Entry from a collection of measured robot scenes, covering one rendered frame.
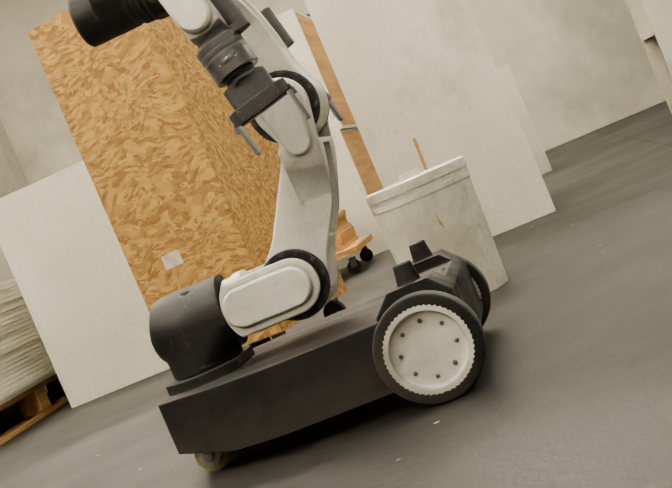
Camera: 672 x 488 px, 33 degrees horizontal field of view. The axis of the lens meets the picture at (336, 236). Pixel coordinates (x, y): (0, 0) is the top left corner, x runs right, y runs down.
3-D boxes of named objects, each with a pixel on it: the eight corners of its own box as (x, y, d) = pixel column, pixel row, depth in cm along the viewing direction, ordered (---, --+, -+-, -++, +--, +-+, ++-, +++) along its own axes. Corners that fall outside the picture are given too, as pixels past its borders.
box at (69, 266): (144, 359, 592) (70, 191, 589) (255, 314, 581) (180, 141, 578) (71, 408, 494) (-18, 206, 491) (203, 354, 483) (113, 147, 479)
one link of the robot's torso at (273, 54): (279, 159, 221) (117, -16, 223) (296, 156, 239) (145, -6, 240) (336, 105, 219) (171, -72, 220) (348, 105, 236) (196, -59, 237)
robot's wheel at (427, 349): (398, 422, 202) (353, 318, 202) (400, 415, 207) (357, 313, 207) (503, 381, 199) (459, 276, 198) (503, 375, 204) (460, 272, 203)
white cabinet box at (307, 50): (278, 162, 727) (233, 58, 724) (361, 126, 717) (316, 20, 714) (250, 168, 648) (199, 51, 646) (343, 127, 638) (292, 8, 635)
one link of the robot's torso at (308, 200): (256, 325, 224) (240, 79, 220) (277, 308, 244) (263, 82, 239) (335, 322, 222) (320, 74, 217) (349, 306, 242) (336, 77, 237)
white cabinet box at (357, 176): (319, 268, 727) (274, 164, 724) (403, 234, 717) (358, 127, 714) (296, 287, 648) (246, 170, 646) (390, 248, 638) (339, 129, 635)
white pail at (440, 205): (420, 306, 342) (358, 161, 340) (514, 269, 337) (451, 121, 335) (411, 326, 311) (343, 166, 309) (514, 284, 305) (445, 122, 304)
